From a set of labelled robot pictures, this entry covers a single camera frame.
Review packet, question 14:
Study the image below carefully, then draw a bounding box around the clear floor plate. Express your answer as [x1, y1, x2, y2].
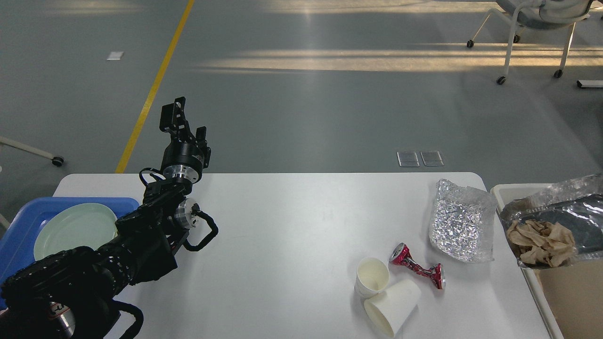
[397, 152, 420, 168]
[420, 151, 444, 167]

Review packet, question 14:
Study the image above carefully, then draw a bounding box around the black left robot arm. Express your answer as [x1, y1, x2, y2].
[1, 97, 219, 339]

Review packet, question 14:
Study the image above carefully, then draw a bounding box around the clear plastic wrap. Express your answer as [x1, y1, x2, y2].
[428, 179, 496, 263]

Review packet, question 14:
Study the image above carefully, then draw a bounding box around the upright white paper cup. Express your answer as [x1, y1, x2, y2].
[354, 257, 390, 299]

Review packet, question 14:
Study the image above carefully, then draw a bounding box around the red crushed wrapper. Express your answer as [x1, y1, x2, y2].
[389, 242, 446, 290]

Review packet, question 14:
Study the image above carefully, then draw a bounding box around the white bar on floor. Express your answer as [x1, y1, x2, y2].
[576, 80, 603, 89]

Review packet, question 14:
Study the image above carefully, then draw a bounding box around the foil bag with brown paper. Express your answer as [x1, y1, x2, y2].
[499, 174, 603, 268]

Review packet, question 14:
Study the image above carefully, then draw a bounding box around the lying white paper cup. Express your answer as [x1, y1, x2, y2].
[364, 279, 422, 338]

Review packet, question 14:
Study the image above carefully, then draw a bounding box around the white rolling chair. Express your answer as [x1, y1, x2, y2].
[466, 0, 593, 85]

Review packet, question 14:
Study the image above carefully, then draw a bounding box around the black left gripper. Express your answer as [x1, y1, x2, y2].
[159, 97, 211, 184]

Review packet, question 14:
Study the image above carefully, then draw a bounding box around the pale green plate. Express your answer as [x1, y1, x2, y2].
[33, 202, 117, 260]

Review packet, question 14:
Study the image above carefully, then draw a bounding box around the white caster leg left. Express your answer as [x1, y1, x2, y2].
[0, 137, 65, 167]

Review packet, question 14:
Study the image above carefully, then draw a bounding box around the blue plastic tray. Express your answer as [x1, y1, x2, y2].
[0, 197, 139, 283]

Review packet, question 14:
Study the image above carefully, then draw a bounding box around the white plastic bin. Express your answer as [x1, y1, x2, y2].
[491, 183, 603, 339]

